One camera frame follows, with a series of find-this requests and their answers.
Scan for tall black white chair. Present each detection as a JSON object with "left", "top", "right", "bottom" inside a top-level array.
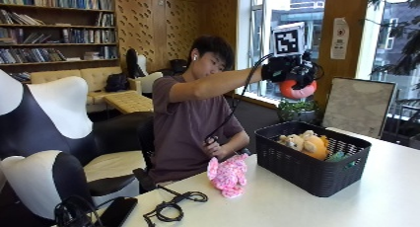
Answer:
[{"left": 125, "top": 47, "right": 163, "bottom": 95}]

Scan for black office chair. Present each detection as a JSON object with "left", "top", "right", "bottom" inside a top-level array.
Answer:
[{"left": 133, "top": 115, "right": 159, "bottom": 193}]

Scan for beige tufted ottoman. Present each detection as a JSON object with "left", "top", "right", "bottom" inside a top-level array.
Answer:
[{"left": 102, "top": 91, "right": 157, "bottom": 115}]

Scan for black woven plastic basket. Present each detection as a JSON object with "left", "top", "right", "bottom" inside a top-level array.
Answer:
[{"left": 254, "top": 120, "right": 372, "bottom": 198}]

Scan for red round soft toy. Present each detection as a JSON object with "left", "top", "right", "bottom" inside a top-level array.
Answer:
[{"left": 278, "top": 79, "right": 319, "bottom": 101}]

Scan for beige soft toy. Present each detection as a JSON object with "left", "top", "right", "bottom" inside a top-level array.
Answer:
[{"left": 276, "top": 129, "right": 317, "bottom": 153}]

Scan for white paper sign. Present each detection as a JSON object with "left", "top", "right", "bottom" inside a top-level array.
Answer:
[{"left": 329, "top": 17, "right": 352, "bottom": 61}]

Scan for black backpack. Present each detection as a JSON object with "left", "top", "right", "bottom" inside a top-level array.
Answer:
[{"left": 102, "top": 72, "right": 131, "bottom": 94}]

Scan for pink spotted soft toy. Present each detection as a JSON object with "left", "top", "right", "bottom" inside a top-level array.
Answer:
[{"left": 206, "top": 153, "right": 251, "bottom": 199}]

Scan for beige tufted sofa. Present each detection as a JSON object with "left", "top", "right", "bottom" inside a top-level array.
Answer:
[{"left": 29, "top": 65, "right": 145, "bottom": 114}]

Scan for green tree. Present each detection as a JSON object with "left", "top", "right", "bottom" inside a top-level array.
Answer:
[{"left": 367, "top": 0, "right": 420, "bottom": 90}]

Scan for the person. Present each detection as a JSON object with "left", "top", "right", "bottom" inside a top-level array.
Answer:
[{"left": 146, "top": 35, "right": 264, "bottom": 189}]

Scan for green soft toy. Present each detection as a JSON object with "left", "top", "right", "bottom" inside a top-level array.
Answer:
[{"left": 324, "top": 150, "right": 357, "bottom": 165}]

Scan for wooden bookshelf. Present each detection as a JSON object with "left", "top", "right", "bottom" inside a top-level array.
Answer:
[{"left": 0, "top": 0, "right": 121, "bottom": 84}]

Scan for white marker cube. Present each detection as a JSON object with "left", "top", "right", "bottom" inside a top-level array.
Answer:
[{"left": 270, "top": 22, "right": 308, "bottom": 57}]

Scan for green potted plant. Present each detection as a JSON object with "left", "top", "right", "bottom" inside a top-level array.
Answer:
[{"left": 275, "top": 99, "right": 321, "bottom": 124}]

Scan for black phone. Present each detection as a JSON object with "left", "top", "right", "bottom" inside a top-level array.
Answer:
[{"left": 96, "top": 195, "right": 139, "bottom": 227}]

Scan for black coiled cable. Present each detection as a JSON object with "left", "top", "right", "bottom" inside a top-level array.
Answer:
[{"left": 142, "top": 184, "right": 210, "bottom": 227}]

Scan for orange soft toy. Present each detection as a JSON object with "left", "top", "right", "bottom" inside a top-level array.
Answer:
[{"left": 300, "top": 134, "right": 331, "bottom": 162}]

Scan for grey framed board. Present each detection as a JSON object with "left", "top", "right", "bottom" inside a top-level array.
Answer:
[{"left": 321, "top": 76, "right": 399, "bottom": 140}]

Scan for small black white chair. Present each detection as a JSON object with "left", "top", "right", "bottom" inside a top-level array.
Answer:
[{"left": 0, "top": 149, "right": 94, "bottom": 227}]

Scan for rows of shelved books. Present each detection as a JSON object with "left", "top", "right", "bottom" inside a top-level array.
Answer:
[{"left": 0, "top": 0, "right": 119, "bottom": 83}]

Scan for black glove cable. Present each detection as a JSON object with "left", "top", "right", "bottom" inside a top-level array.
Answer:
[{"left": 203, "top": 52, "right": 275, "bottom": 146}]

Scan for black cable bundle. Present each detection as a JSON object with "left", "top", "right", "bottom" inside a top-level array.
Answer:
[{"left": 52, "top": 194, "right": 105, "bottom": 227}]

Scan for large black white armchair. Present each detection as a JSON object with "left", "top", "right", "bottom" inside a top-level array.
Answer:
[{"left": 0, "top": 68, "right": 155, "bottom": 203}]

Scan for black bag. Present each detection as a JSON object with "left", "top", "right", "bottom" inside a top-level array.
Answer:
[{"left": 167, "top": 58, "right": 190, "bottom": 75}]

